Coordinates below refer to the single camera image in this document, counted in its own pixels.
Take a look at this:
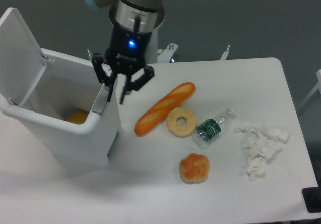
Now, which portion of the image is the white plastic trash can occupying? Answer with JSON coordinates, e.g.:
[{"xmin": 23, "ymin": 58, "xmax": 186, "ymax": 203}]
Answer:
[{"xmin": 1, "ymin": 8, "xmax": 121, "ymax": 167}]

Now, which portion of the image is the braided round bread roll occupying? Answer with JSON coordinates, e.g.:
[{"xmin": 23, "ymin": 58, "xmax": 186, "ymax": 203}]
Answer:
[{"xmin": 179, "ymin": 153, "xmax": 210, "ymax": 184}]

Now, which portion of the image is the white frame at right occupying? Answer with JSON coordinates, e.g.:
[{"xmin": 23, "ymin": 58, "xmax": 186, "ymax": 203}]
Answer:
[{"xmin": 297, "ymin": 69, "xmax": 320, "ymax": 117}]

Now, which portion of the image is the orange baguette bread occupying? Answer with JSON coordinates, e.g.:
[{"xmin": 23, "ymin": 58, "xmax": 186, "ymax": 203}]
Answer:
[{"xmin": 134, "ymin": 82, "xmax": 196, "ymax": 137}]

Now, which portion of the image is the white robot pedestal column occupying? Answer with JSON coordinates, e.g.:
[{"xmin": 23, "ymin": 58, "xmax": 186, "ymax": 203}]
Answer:
[{"xmin": 145, "ymin": 5, "xmax": 165, "ymax": 64}]

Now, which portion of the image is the clear bottle green label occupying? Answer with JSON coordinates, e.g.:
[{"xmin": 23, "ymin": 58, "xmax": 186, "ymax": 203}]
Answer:
[{"xmin": 192, "ymin": 108, "xmax": 236, "ymax": 149}]

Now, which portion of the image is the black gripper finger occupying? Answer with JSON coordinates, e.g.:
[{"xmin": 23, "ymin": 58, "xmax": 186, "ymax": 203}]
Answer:
[
  {"xmin": 91, "ymin": 53, "xmax": 117, "ymax": 102},
  {"xmin": 119, "ymin": 65, "xmax": 154, "ymax": 105}
]

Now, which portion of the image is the orange item inside can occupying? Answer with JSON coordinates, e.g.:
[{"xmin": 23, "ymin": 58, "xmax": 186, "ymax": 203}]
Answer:
[{"xmin": 65, "ymin": 110, "xmax": 89, "ymax": 125}]

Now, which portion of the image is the pale ring donut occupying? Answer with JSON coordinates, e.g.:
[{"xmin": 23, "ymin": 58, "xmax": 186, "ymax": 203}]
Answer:
[{"xmin": 166, "ymin": 107, "xmax": 197, "ymax": 138}]

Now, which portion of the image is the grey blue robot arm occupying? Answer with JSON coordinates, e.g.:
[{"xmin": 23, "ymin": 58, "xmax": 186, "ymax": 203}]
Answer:
[{"xmin": 85, "ymin": 0, "xmax": 162, "ymax": 101}]

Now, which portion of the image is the black device at edge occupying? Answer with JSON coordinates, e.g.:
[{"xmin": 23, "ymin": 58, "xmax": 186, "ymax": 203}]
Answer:
[{"xmin": 302, "ymin": 187, "xmax": 320, "ymax": 213}]

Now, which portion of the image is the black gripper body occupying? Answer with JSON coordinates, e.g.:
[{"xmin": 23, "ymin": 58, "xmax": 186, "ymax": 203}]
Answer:
[{"xmin": 105, "ymin": 24, "xmax": 152, "ymax": 75}]

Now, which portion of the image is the crumpled white tissue paper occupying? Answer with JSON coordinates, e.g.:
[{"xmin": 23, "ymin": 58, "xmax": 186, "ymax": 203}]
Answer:
[{"xmin": 235, "ymin": 122, "xmax": 291, "ymax": 181}]

